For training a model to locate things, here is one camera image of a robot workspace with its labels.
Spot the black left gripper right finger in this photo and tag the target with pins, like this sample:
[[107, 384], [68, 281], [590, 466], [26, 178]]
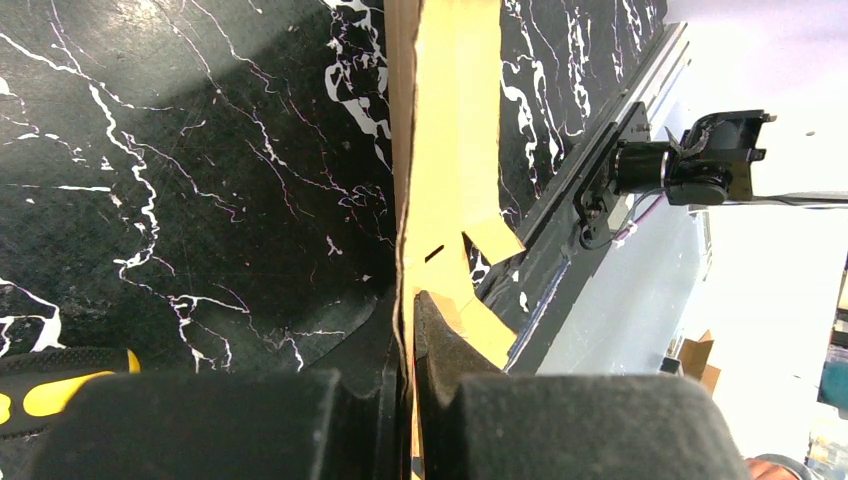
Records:
[[478, 422]]

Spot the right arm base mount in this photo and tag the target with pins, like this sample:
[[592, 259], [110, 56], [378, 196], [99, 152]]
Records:
[[710, 165]]

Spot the cardboard boxes in background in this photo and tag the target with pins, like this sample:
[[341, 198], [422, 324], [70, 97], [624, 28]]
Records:
[[694, 357]]

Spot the aluminium frame rail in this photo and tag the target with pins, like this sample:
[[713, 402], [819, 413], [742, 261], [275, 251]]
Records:
[[566, 237]]

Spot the brown cardboard box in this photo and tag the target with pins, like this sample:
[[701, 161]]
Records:
[[444, 84]]

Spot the yellow black screwdriver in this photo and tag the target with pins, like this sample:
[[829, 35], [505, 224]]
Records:
[[36, 386]]

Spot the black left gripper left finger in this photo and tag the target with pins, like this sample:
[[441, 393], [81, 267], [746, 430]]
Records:
[[335, 419]]

